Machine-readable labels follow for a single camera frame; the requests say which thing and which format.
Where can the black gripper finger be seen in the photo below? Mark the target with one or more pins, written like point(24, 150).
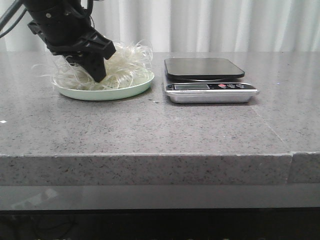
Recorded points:
point(91, 42)
point(92, 63)

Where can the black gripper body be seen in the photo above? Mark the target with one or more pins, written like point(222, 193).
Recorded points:
point(59, 24)

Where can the white vermicelli noodle bundle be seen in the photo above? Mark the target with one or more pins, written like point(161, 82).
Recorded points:
point(131, 65)

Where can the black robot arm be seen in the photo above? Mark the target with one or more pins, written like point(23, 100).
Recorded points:
point(65, 27)

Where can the light green round plate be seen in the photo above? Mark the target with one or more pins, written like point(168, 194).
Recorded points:
point(142, 83)

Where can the white pleated curtain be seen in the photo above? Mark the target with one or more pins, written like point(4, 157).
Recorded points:
point(212, 25)

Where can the black silver kitchen scale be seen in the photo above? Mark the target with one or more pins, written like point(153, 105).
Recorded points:
point(205, 81)

